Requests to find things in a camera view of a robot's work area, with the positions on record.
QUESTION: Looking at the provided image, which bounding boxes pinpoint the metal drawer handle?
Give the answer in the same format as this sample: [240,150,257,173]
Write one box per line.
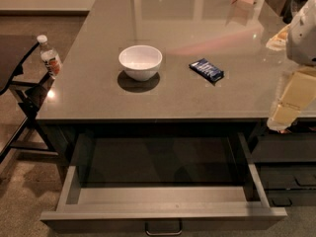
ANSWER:
[144,220,183,237]

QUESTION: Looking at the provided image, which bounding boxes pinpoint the clear plastic water bottle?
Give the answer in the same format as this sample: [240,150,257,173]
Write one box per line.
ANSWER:
[37,35,62,78]

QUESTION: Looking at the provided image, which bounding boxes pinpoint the blue snack bar wrapper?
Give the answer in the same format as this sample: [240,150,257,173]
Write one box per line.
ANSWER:
[189,58,224,83]

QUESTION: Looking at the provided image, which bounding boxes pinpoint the white ceramic bowl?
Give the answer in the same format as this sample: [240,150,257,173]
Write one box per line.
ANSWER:
[118,45,163,81]

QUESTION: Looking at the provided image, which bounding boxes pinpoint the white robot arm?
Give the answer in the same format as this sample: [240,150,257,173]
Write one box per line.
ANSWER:
[267,0,316,131]

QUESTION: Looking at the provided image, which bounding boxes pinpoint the right side lower drawers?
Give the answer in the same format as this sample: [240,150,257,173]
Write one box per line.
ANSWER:
[250,119,316,207]

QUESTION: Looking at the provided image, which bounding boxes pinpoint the grey top drawer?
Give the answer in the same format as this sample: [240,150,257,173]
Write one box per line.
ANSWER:
[40,133,287,233]

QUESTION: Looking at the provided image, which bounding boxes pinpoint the dark folding chair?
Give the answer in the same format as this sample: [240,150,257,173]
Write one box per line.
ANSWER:
[0,35,55,162]

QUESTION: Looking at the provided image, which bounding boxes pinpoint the glass jar with snacks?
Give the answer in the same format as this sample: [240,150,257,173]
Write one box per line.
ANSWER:
[266,25,290,51]

